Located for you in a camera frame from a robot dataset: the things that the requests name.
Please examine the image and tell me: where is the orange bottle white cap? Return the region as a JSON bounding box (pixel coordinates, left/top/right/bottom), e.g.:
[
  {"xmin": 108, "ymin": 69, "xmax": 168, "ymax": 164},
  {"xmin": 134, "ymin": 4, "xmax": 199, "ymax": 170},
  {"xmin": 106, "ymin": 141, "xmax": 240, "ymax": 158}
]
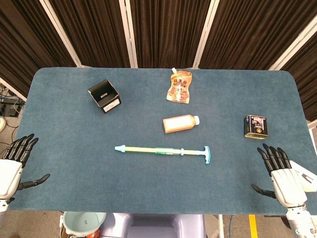
[{"xmin": 162, "ymin": 114, "xmax": 201, "ymax": 134}]

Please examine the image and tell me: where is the black floor device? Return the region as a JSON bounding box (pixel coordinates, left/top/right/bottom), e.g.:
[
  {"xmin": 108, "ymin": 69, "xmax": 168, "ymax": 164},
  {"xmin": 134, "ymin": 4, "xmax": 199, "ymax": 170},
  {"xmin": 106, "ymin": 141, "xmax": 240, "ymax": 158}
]
[{"xmin": 3, "ymin": 103, "xmax": 20, "ymax": 117}]

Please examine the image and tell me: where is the pale green plastic bucket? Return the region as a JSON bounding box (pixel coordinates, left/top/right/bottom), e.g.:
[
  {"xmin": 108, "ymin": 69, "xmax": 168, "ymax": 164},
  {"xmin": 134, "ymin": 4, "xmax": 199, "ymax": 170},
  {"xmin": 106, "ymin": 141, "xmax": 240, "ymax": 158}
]
[{"xmin": 62, "ymin": 211, "xmax": 107, "ymax": 235}]

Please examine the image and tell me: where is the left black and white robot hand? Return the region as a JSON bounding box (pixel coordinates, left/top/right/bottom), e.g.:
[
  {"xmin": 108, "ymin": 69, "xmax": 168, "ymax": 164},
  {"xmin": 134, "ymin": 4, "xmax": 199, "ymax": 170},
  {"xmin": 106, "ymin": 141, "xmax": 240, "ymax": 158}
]
[{"xmin": 0, "ymin": 133, "xmax": 51, "ymax": 199}]

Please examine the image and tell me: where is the black rectangular tin can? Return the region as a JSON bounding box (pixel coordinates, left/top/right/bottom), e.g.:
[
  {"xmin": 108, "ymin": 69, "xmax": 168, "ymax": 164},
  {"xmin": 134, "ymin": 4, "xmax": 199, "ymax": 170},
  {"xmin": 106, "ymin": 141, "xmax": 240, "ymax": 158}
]
[{"xmin": 243, "ymin": 115, "xmax": 268, "ymax": 139}]

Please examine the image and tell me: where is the orange spout pouch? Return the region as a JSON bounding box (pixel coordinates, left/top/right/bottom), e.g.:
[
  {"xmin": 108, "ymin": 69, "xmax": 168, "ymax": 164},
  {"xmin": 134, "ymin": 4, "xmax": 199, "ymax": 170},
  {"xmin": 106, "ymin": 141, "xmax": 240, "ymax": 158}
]
[{"xmin": 165, "ymin": 67, "xmax": 193, "ymax": 104}]

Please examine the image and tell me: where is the brown curtain screen panel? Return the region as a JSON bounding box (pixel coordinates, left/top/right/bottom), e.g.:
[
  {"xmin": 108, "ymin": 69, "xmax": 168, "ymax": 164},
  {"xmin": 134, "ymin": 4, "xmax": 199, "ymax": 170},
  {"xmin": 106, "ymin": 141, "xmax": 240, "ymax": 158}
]
[
  {"xmin": 118, "ymin": 0, "xmax": 218, "ymax": 69},
  {"xmin": 39, "ymin": 0, "xmax": 138, "ymax": 69},
  {"xmin": 193, "ymin": 0, "xmax": 317, "ymax": 71},
  {"xmin": 0, "ymin": 0, "xmax": 82, "ymax": 101},
  {"xmin": 269, "ymin": 14, "xmax": 317, "ymax": 129}
]

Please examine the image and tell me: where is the white table leg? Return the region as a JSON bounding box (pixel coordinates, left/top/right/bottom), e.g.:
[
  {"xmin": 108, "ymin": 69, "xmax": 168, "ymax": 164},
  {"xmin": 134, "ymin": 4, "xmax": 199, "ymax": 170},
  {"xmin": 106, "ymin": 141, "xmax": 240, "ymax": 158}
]
[{"xmin": 217, "ymin": 214, "xmax": 225, "ymax": 238}]

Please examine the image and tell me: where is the blue felt table mat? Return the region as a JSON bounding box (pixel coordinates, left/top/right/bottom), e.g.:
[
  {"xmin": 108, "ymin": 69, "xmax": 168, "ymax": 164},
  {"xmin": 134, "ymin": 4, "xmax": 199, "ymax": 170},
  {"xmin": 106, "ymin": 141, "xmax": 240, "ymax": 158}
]
[{"xmin": 4, "ymin": 67, "xmax": 317, "ymax": 216}]

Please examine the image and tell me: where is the white carton box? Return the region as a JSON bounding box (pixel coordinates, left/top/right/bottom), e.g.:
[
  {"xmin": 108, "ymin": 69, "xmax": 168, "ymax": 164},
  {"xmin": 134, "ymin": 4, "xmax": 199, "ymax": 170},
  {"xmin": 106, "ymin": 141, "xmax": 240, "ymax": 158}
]
[{"xmin": 289, "ymin": 160, "xmax": 317, "ymax": 193}]

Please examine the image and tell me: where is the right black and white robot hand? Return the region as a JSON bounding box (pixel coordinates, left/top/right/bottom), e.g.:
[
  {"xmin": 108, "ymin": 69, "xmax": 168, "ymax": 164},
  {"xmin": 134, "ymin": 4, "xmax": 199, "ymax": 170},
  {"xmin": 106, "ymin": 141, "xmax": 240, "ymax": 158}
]
[{"xmin": 251, "ymin": 143, "xmax": 308, "ymax": 208}]

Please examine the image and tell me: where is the black open cardboard box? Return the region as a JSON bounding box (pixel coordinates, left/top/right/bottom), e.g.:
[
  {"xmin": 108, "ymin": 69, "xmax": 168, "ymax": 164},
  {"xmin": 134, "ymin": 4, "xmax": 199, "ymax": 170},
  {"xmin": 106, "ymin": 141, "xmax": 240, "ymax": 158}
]
[{"xmin": 88, "ymin": 79, "xmax": 122, "ymax": 115}]

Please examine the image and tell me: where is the grey-purple robot base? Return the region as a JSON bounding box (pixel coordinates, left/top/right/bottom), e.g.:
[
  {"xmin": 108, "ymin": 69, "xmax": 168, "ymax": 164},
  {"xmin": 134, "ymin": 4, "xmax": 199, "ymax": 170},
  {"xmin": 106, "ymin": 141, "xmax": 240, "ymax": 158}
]
[{"xmin": 100, "ymin": 213, "xmax": 206, "ymax": 238}]

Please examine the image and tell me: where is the long green syringe tool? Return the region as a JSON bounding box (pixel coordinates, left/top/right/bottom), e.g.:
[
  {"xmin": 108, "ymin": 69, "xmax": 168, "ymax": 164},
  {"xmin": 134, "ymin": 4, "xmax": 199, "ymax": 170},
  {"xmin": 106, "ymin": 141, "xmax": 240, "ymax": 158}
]
[{"xmin": 114, "ymin": 144, "xmax": 211, "ymax": 165}]

